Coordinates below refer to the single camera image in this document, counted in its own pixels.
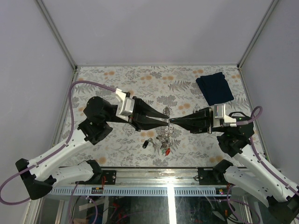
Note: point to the white slotted cable duct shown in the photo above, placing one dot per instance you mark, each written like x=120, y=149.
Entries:
x=139, y=191

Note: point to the red key tag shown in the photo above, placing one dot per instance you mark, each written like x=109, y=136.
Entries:
x=167, y=152

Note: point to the metal base rail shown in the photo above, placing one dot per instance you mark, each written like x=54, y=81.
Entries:
x=156, y=177

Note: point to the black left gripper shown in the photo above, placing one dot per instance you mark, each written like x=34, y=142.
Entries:
x=139, y=119

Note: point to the large metal keyring disc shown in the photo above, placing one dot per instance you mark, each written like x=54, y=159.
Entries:
x=164, y=137

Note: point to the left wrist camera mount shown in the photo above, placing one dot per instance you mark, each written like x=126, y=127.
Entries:
x=125, y=104

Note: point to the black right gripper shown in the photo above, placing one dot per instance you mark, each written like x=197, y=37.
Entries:
x=198, y=122

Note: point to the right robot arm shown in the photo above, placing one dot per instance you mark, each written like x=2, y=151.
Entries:
x=278, y=193

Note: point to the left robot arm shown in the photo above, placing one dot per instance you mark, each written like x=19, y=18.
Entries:
x=41, y=174

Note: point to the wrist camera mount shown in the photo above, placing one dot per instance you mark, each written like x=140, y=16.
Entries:
x=220, y=118
x=125, y=104

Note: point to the dark blue folded cloth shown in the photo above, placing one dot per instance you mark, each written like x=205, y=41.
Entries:
x=215, y=88

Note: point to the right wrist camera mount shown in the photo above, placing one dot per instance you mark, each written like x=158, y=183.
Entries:
x=220, y=118

